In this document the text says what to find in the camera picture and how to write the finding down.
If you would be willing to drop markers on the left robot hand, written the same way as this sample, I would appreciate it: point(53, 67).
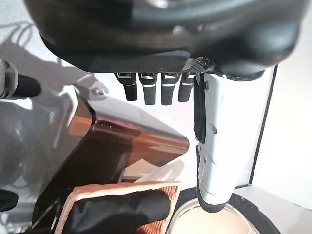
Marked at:
point(158, 36)

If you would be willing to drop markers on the black cloth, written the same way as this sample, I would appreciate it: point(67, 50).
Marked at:
point(117, 212)

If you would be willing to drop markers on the round glass washing machine door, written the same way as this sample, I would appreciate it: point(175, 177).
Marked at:
point(256, 214)

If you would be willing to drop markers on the brown wooden stand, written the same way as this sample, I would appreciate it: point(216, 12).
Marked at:
point(109, 151)

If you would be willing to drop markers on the rectangular wicker basket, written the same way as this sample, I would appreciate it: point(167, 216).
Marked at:
point(122, 187)

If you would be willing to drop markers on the silver left robot leg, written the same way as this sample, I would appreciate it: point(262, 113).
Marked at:
point(8, 78)

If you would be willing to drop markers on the white counter cabinet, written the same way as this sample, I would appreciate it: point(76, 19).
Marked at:
point(287, 202)

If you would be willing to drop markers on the black right robot foot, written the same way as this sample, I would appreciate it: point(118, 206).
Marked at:
point(7, 201)

